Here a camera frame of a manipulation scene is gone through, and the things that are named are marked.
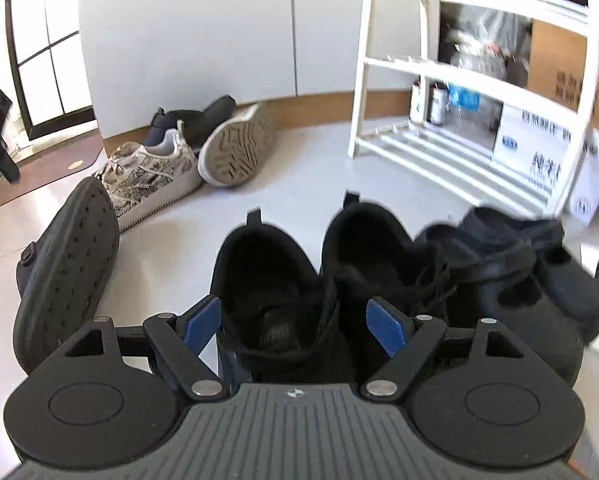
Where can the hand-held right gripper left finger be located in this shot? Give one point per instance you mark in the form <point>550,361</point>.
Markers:
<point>204,324</point>

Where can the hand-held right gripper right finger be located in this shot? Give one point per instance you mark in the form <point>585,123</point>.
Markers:
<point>387,326</point>

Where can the black mesh sneaker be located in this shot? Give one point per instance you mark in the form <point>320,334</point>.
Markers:
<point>374,260</point>
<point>274,300</point>

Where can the white printed sneaker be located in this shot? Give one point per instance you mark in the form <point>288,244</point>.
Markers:
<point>234,146</point>
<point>149,180</point>

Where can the white metal shoe rack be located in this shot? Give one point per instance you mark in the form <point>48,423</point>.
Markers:
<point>355,142</point>

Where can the black framed glass door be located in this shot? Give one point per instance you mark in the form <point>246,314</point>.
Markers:
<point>12,50</point>

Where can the brown door mat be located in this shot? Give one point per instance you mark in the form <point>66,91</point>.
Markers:
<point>44,172</point>

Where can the white cabinet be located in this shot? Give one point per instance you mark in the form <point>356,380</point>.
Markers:
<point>204,35</point>

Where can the dark glass bottle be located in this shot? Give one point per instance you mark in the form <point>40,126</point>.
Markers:
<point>437,105</point>

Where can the clear plastic water bottle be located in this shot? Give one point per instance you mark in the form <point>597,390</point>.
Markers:
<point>472,97</point>

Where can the grey plastic bag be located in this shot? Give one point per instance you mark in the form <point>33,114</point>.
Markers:
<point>489,30</point>

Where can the brown cardboard box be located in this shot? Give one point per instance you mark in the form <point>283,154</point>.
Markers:
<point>564,60</point>

